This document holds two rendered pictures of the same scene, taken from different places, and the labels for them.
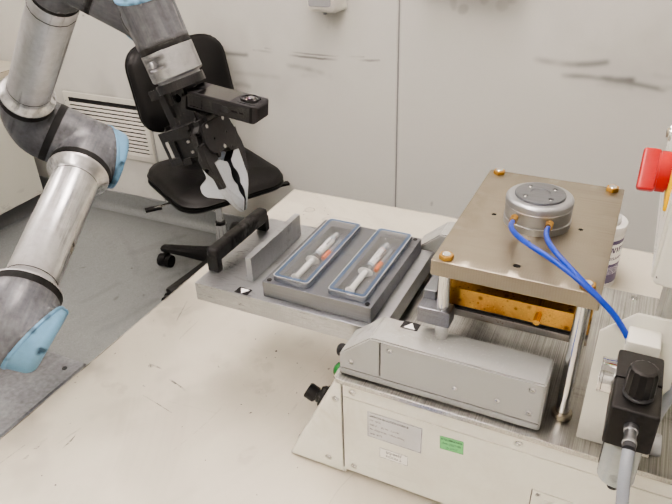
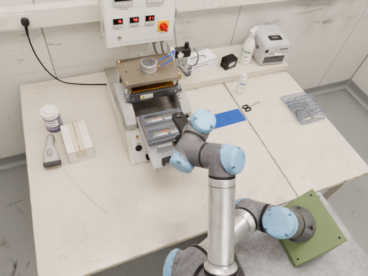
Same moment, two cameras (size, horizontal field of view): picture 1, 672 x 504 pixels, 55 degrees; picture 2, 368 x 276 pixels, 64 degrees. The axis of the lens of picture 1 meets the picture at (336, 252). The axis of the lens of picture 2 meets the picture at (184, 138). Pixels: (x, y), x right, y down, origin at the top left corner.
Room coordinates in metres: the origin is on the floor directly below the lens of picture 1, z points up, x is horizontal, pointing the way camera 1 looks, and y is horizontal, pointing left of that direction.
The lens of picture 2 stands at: (1.47, 0.56, 2.03)
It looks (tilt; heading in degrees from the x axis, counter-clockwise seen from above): 52 degrees down; 215
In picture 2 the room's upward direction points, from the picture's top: 10 degrees clockwise
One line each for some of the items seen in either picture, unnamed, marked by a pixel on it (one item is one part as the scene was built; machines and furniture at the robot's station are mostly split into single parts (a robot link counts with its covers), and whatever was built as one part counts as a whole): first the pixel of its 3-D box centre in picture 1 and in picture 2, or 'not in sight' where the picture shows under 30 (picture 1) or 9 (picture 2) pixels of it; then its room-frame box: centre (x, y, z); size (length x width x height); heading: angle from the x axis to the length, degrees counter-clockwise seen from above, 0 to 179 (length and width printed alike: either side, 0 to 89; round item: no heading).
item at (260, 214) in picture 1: (239, 237); (179, 157); (0.89, 0.15, 0.99); 0.15 x 0.02 x 0.04; 153
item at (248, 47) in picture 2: not in sight; (248, 45); (-0.11, -0.16, 0.92); 0.09 x 0.08 x 0.25; 5
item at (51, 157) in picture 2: not in sight; (49, 149); (1.20, -0.40, 0.79); 0.20 x 0.08 x 0.08; 64
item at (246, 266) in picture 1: (317, 265); (168, 135); (0.83, 0.03, 0.97); 0.30 x 0.22 x 0.08; 63
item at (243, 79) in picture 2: not in sight; (241, 84); (0.12, -0.02, 0.82); 0.05 x 0.05 x 0.14
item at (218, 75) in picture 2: not in sight; (224, 63); (-0.01, -0.24, 0.77); 0.84 x 0.30 x 0.04; 154
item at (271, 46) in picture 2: not in sight; (268, 44); (-0.29, -0.10, 0.88); 0.25 x 0.20 x 0.17; 58
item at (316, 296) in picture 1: (345, 265); (165, 126); (0.81, -0.01, 0.98); 0.20 x 0.17 x 0.03; 153
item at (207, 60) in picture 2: not in sight; (197, 62); (0.18, -0.33, 0.83); 0.23 x 0.12 x 0.07; 164
